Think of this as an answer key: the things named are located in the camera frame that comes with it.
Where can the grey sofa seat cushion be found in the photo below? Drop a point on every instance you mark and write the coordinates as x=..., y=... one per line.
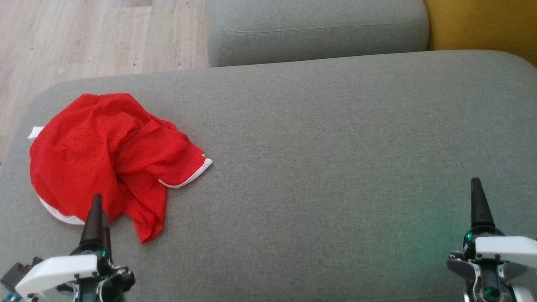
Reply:
x=314, y=29

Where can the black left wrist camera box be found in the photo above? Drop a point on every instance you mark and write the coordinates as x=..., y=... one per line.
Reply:
x=12, y=274

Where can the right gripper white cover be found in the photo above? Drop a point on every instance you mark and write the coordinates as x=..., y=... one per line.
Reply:
x=503, y=251

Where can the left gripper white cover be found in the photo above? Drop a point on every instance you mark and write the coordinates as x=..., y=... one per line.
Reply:
x=58, y=270

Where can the large grey sofa chaise seat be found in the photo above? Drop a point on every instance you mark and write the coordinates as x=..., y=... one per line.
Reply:
x=314, y=167

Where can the red jersey with white sleeves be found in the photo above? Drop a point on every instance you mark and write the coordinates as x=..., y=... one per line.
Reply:
x=71, y=159

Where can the yellow sofa back cushion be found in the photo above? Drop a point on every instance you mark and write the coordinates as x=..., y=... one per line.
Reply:
x=482, y=25

